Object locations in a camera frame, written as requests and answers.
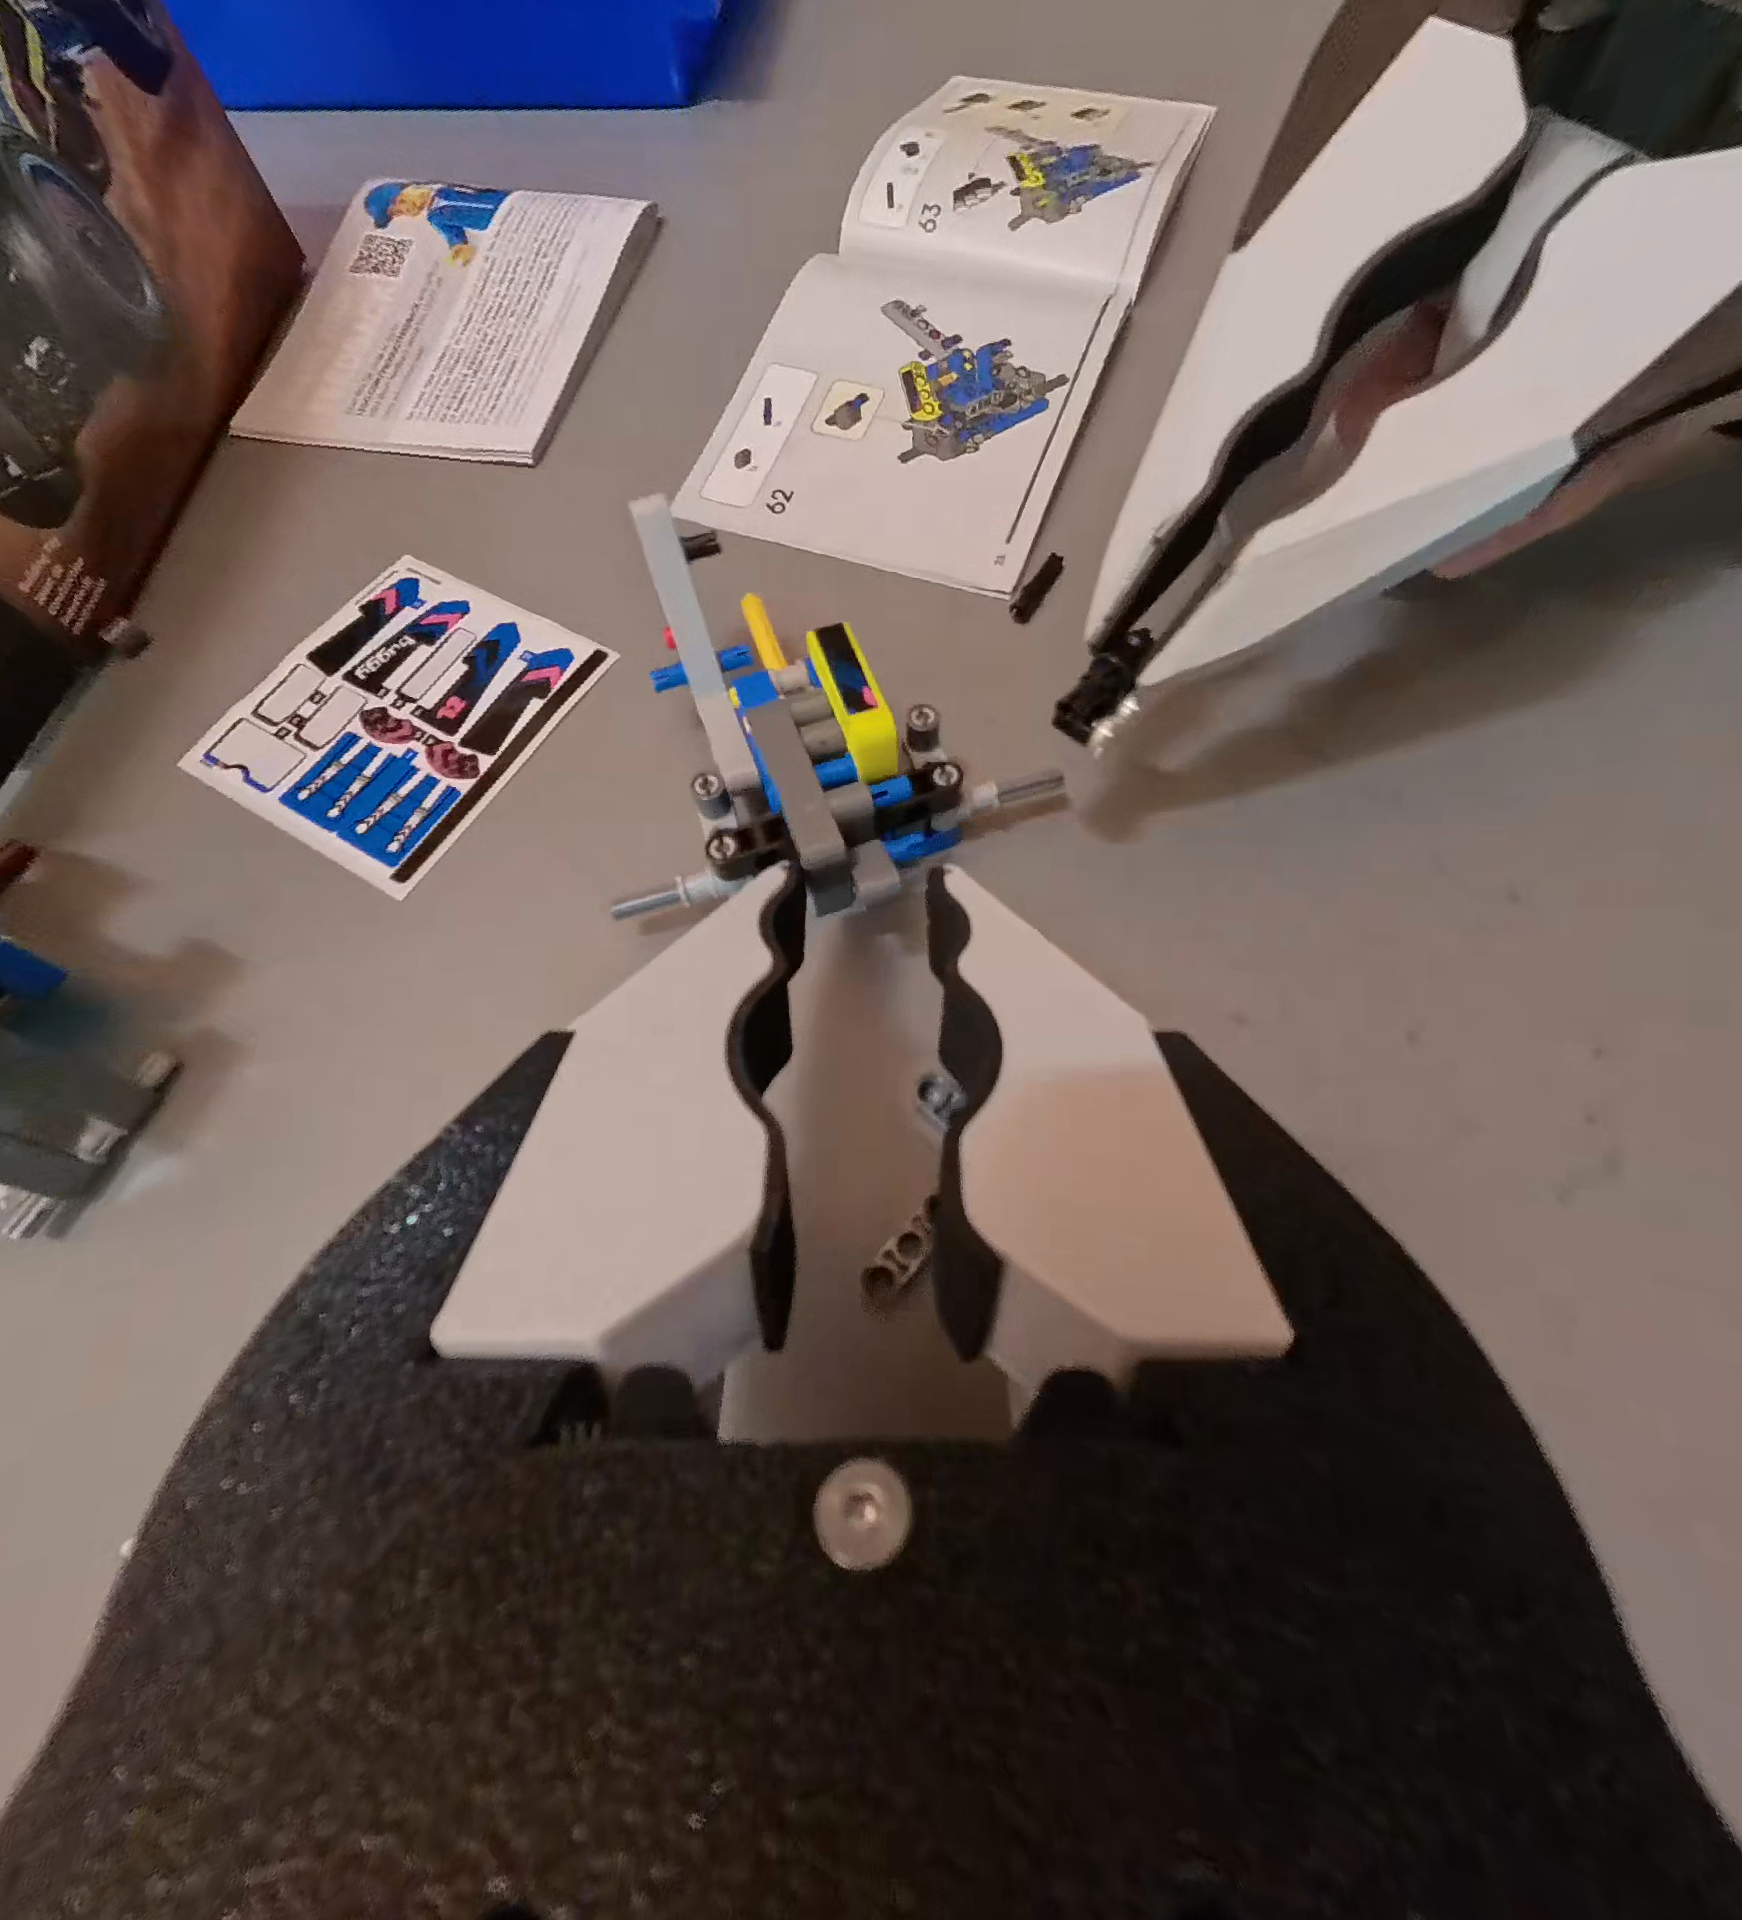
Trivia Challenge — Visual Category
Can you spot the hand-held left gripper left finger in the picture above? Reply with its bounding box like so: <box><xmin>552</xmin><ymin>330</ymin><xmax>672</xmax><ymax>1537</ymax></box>
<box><xmin>432</xmin><ymin>862</ymin><xmax>814</xmax><ymax>1375</ymax></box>

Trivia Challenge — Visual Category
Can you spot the lego sticker sheet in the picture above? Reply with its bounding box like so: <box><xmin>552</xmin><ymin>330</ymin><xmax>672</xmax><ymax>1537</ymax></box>
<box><xmin>179</xmin><ymin>555</ymin><xmax>620</xmax><ymax>902</ymax></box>

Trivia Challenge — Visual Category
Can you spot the lego chassis assembly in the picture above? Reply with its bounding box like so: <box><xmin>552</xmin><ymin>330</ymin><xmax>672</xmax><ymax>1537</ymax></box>
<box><xmin>0</xmin><ymin>841</ymin><xmax>187</xmax><ymax>1248</ymax></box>

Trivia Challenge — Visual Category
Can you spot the blue yellow lego assembly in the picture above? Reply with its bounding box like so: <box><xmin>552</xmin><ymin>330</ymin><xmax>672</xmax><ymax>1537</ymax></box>
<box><xmin>608</xmin><ymin>496</ymin><xmax>1069</xmax><ymax>925</ymax></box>

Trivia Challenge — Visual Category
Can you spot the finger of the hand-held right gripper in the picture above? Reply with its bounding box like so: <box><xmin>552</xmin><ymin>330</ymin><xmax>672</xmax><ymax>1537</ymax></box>
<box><xmin>1113</xmin><ymin>117</ymin><xmax>1742</xmax><ymax>741</ymax></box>
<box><xmin>1087</xmin><ymin>15</ymin><xmax>1539</xmax><ymax>663</ymax></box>

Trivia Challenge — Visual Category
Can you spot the dark grey lego beam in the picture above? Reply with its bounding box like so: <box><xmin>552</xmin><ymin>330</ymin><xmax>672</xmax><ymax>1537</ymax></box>
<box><xmin>859</xmin><ymin>1191</ymin><xmax>948</xmax><ymax>1300</ymax></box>

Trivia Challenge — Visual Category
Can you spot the open lego instruction booklet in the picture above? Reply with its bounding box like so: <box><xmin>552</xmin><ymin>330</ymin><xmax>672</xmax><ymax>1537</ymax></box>
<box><xmin>671</xmin><ymin>75</ymin><xmax>1218</xmax><ymax>599</ymax></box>

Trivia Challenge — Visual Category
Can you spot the person's right hand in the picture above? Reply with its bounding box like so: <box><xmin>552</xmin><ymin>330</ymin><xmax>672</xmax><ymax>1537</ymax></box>
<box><xmin>1427</xmin><ymin>436</ymin><xmax>1742</xmax><ymax>588</ymax></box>

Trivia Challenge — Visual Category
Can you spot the lego set box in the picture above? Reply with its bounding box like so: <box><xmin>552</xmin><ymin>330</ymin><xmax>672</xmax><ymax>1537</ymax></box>
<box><xmin>0</xmin><ymin>0</ymin><xmax>310</xmax><ymax>879</ymax></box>

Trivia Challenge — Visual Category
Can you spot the white safety leaflet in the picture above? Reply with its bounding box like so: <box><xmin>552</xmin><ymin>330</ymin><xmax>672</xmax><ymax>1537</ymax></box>
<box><xmin>229</xmin><ymin>176</ymin><xmax>662</xmax><ymax>470</ymax></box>

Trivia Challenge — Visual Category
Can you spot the blue plastic bin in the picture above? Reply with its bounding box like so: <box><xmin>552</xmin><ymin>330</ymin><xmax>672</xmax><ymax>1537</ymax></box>
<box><xmin>158</xmin><ymin>0</ymin><xmax>730</xmax><ymax>114</ymax></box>

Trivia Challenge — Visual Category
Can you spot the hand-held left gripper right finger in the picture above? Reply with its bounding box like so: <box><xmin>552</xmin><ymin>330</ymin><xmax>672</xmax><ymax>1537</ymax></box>
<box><xmin>923</xmin><ymin>862</ymin><xmax>1294</xmax><ymax>1391</ymax></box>

